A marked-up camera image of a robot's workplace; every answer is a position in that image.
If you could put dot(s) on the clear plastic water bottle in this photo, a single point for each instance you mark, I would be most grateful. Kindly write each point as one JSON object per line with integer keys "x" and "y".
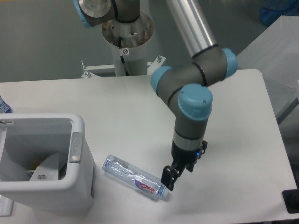
{"x": 135, "y": 177}

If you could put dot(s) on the white side table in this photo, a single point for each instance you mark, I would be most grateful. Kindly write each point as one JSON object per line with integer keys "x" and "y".
{"x": 275, "y": 53}

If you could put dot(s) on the white trash can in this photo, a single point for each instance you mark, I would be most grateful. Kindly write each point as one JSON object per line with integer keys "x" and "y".
{"x": 28, "y": 139}

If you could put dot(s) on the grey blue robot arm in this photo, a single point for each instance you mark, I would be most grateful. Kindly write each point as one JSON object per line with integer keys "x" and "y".
{"x": 185, "y": 90}

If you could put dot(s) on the white plastic wrapper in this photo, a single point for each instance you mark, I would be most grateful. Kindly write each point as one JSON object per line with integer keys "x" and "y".
{"x": 53, "y": 168}

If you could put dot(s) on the blue object top right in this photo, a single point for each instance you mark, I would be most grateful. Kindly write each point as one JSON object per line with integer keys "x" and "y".
{"x": 271, "y": 10}

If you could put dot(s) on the black device table corner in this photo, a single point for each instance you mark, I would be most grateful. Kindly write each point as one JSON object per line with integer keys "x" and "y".
{"x": 291, "y": 199}

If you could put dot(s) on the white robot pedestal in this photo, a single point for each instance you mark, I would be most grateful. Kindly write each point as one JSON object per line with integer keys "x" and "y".
{"x": 128, "y": 42}

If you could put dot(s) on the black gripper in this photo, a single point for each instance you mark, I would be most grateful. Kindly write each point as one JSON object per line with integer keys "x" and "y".
{"x": 182, "y": 159}

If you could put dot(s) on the blue patterned bottle left edge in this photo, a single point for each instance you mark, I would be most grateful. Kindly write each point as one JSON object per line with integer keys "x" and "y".
{"x": 4, "y": 107}

